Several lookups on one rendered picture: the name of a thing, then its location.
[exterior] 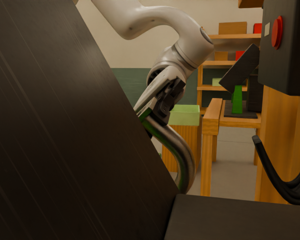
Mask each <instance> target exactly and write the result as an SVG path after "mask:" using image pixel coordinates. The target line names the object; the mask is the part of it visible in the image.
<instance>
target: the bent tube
mask: <svg viewBox="0 0 300 240"><path fill-rule="evenodd" d="M156 102H157V99H156V98H155V97H153V98H152V99H151V100H150V101H149V102H148V103H147V104H146V105H145V106H144V107H143V108H142V109H141V110H140V111H139V112H138V113H137V116H138V118H139V119H140V121H141V123H142V125H143V127H144V129H145V130H146V131H147V132H149V133H150V134H151V135H152V136H153V137H154V138H156V139H157V140H158V141H159V142H160V143H161V144H162V145H164V146H165V147H166V148H167V149H168V150H169V151H170V152H171V153H172V154H173V156H174V158H175V160H176V162H177V165H178V174H177V177H176V179H175V181H174V182H175V184H176V185H177V187H178V189H179V191H180V193H181V194H187V193H188V191H189V190H190V188H191V187H192V185H193V182H194V179H195V175H196V163H195V159H194V156H193V153H192V151H191V149H190V147H189V145H188V144H187V142H186V141H185V140H184V138H183V137H182V136H180V134H178V133H177V132H176V131H175V130H174V129H173V128H172V127H171V126H169V125H168V124H167V125H166V126H163V125H161V124H160V123H159V122H158V121H157V120H155V119H154V118H153V117H152V116H151V115H150V112H151V111H152V110H153V108H154V106H155V104H156Z"/></svg>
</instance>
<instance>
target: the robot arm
mask: <svg viewBox="0 0 300 240"><path fill-rule="evenodd" d="M91 1H92V3H93V4H94V5H95V6H96V8H97V9H98V10H99V11H100V13H101V14H102V15H103V16H104V18H105V19H106V20H107V21H108V23H109V24H110V25H111V26H112V27H113V28H114V30H115V31H116V32H117V33H118V34H119V35H120V36H121V37H122V38H123V39H125V40H132V39H135V38H137V37H138V36H140V35H141V34H143V33H145V32H146V31H148V30H150V29H152V28H154V27H157V26H160V25H168V26H171V27H172V28H173V29H174V30H176V32H177V33H178V35H179V39H178V40H177V41H176V42H175V43H174V44H173V45H172V46H169V47H166V48H165V49H163V50H162V51H161V52H160V53H159V55H158V57H157V59H156V61H155V63H154V64H153V66H152V68H151V70H150V72H149V74H148V76H147V80H146V84H147V88H146V90H145V91H144V92H143V94H142V95H141V97H140V98H139V100H138V101H137V103H136V105H135V106H134V108H133V109H134V111H135V112H136V114H137V113H138V112H139V111H140V110H141V109H142V108H143V107H144V106H145V105H146V104H147V103H148V102H149V101H150V100H151V99H152V98H153V97H155V98H156V99H157V102H156V104H155V106H154V108H153V110H152V111H151V112H150V115H151V116H152V117H153V118H154V119H155V120H157V121H158V122H159V123H160V124H161V125H163V126H166V125H167V124H168V122H169V118H170V111H171V110H172V109H173V108H174V105H175V104H176V103H177V102H178V101H179V100H180V99H181V98H182V97H183V96H184V93H185V90H186V82H187V79H188V77H189V76H190V75H191V74H192V73H193V72H194V70H196V69H197V68H198V67H199V66H200V65H201V64H202V63H203V62H204V61H205V60H206V59H207V58H209V56H210V55H211V54H212V53H213V51H214V45H213V42H212V40H211V38H210V37H209V36H208V35H207V34H206V32H205V31H204V30H203V29H202V28H201V26H200V25H199V24H198V23H197V22H196V21H195V20H194V19H193V18H192V17H191V16H190V15H189V14H187V13H186V12H184V11H182V10H180V9H177V8H173V7H168V6H151V7H144V6H142V5H141V4H140V3H139V1H138V0H91Z"/></svg>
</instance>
